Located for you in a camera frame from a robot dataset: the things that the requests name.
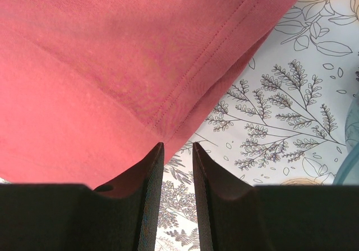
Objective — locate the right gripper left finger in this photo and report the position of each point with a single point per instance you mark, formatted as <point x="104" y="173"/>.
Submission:
<point x="121" y="214"/>

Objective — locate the pink t shirt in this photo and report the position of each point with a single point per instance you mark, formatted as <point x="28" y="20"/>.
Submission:
<point x="89" y="87"/>

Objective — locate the floral table mat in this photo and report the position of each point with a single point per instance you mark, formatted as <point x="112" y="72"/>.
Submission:
<point x="282" y="119"/>

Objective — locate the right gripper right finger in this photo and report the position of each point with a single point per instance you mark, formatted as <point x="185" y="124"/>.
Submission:
<point x="233" y="215"/>

